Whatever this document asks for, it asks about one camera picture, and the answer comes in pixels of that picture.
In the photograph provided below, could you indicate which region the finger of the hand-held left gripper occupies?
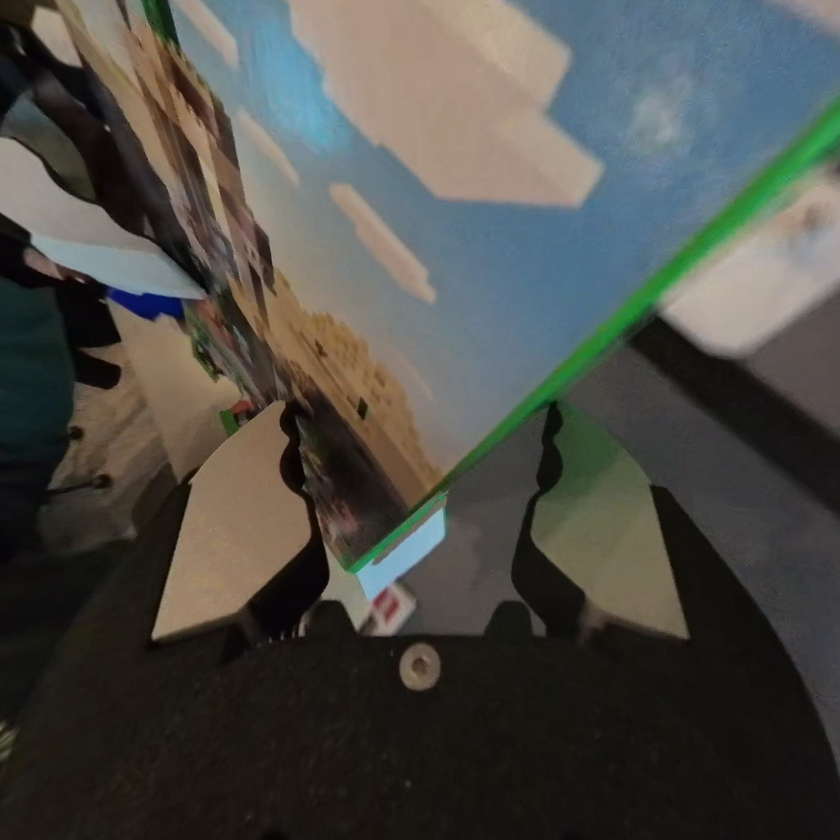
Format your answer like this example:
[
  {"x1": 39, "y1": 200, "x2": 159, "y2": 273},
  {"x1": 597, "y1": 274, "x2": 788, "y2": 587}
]
[{"x1": 0, "y1": 138, "x2": 207, "y2": 300}]

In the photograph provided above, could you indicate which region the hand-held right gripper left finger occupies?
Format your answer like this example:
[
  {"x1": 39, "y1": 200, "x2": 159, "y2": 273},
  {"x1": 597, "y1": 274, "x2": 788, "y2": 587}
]
[{"x1": 151, "y1": 401, "x2": 329, "y2": 644}]

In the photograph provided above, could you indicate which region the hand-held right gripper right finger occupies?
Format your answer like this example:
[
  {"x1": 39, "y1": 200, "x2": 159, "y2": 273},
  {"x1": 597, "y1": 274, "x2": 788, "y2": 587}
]
[{"x1": 510, "y1": 401, "x2": 690, "y2": 641}]

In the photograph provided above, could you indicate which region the person's left forearm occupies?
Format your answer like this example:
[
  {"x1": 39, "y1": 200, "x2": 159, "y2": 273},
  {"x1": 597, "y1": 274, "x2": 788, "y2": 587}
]
[{"x1": 0, "y1": 279, "x2": 77, "y2": 559}]

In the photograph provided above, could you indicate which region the green toy brick box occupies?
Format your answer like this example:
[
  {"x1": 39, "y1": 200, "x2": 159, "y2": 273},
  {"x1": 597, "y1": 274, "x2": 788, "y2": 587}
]
[{"x1": 59, "y1": 0, "x2": 840, "y2": 631}]

